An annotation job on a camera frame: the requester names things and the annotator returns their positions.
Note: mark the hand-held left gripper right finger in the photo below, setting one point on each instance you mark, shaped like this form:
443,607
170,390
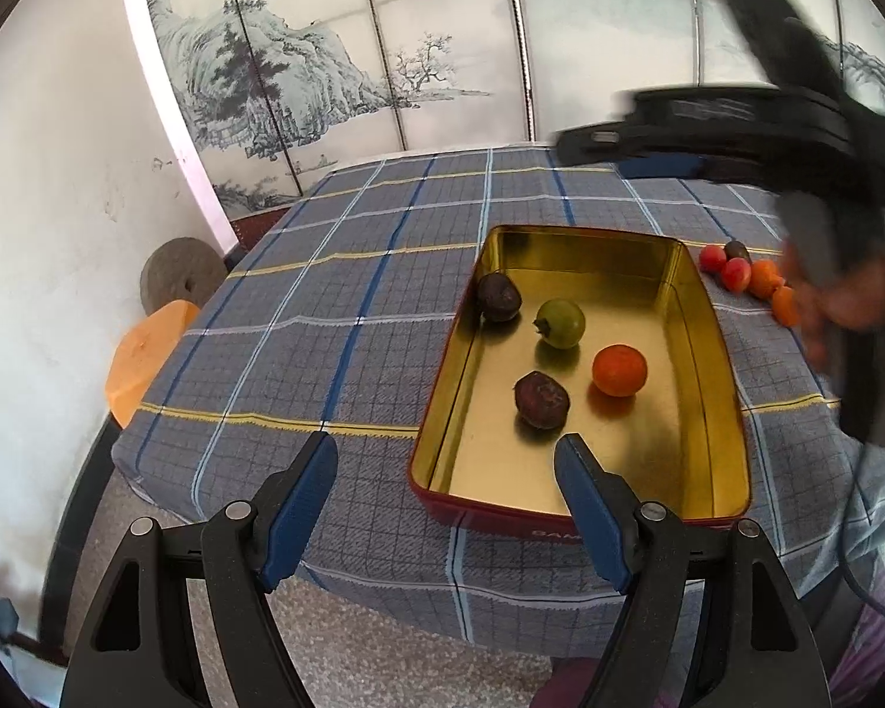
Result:
586,501

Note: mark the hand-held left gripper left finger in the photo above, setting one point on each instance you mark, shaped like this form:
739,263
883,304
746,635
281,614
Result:
302,509

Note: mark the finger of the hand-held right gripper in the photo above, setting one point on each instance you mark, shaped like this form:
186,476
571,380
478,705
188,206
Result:
597,141

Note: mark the gold rectangular metal tin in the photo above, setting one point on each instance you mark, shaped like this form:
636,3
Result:
501,472

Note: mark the small dark purple fruit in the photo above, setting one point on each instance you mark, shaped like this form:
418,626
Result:
737,250

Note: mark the small orange tangerine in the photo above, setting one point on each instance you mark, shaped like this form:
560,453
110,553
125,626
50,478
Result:
765,279
785,305

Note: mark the red tomato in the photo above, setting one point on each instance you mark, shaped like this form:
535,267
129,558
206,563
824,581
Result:
712,259
737,275

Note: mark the person's right hand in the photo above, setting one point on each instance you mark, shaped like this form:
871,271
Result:
855,299

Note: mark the wrinkled dark purple passion fruit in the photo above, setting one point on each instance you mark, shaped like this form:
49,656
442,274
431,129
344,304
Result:
498,298
540,400

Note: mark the large orange tangerine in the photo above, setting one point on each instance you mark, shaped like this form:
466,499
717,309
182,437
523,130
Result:
619,370

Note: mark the green round fruit with stem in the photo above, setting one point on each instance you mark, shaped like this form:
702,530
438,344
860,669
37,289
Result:
560,323

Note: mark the person's maroon clothing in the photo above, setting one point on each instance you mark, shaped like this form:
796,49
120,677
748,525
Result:
568,682

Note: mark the landscape painting folding screen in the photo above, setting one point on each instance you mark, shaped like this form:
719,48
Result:
450,29

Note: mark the blue plaid tablecloth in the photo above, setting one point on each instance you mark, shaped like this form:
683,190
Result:
302,310

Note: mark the orange plastic stool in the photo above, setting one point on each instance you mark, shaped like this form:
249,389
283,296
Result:
140,361

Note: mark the dark board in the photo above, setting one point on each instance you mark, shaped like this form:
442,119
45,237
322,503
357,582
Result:
74,531

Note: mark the round grey millstone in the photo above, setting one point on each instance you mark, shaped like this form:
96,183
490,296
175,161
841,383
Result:
169,273

